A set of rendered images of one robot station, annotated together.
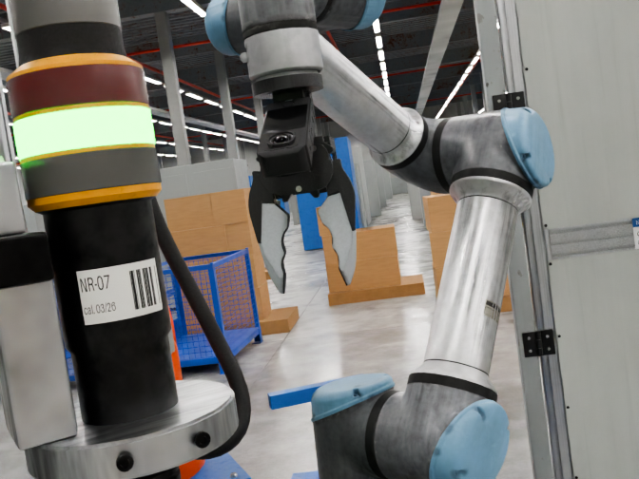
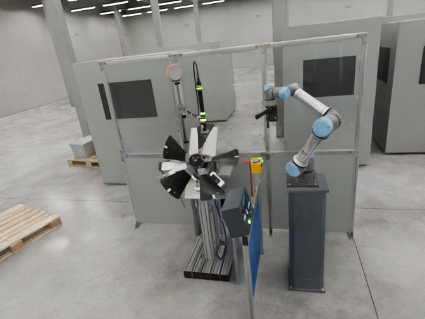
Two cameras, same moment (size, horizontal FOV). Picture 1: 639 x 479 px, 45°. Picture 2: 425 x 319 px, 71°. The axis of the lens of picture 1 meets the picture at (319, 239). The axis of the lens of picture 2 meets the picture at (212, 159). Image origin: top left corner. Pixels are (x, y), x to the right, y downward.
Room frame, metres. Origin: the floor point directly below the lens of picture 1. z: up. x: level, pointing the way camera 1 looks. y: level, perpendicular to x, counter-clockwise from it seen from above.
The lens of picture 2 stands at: (0.67, -2.22, 2.11)
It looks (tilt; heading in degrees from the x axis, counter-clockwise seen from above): 21 degrees down; 99
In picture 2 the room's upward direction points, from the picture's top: 7 degrees counter-clockwise
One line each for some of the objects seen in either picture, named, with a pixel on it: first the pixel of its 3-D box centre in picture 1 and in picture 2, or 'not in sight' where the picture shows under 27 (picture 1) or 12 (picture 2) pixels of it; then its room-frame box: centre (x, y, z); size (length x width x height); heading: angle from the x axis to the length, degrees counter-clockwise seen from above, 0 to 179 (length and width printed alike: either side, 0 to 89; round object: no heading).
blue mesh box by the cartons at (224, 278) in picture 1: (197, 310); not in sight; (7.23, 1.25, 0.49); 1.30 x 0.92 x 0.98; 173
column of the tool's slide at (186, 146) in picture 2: not in sight; (188, 165); (-0.09, 0.71, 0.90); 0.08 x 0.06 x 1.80; 28
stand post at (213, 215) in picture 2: not in sight; (210, 204); (0.16, 0.42, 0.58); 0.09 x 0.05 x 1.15; 173
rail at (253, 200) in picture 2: not in sight; (252, 206); (0.60, -0.07, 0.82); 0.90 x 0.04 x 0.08; 83
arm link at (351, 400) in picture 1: (358, 425); (305, 160); (1.03, -0.02, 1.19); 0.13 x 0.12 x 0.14; 49
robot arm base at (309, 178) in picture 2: not in sight; (306, 173); (1.03, -0.01, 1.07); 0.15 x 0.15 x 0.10
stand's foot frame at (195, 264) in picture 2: not in sight; (213, 254); (0.14, 0.29, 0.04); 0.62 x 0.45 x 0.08; 83
